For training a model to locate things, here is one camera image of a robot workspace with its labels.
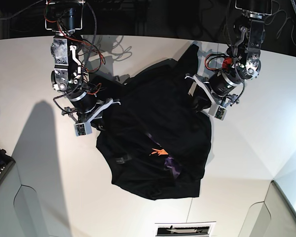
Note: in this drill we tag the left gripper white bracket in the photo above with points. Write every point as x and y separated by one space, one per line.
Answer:
201 92

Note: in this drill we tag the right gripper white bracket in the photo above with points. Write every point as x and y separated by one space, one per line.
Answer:
93 116

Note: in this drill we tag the black graphic t-shirt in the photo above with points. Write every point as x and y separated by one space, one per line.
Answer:
155 144

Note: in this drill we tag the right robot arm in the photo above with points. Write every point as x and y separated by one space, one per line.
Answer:
89 93

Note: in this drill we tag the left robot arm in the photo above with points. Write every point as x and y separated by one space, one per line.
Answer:
240 63

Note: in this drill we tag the printed paper label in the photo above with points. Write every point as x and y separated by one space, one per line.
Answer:
198 229

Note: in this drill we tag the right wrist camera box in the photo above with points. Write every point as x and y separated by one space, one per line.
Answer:
83 128

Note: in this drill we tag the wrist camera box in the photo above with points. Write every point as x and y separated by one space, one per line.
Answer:
83 128
217 111

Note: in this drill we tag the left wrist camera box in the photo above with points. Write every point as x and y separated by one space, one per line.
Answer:
217 111

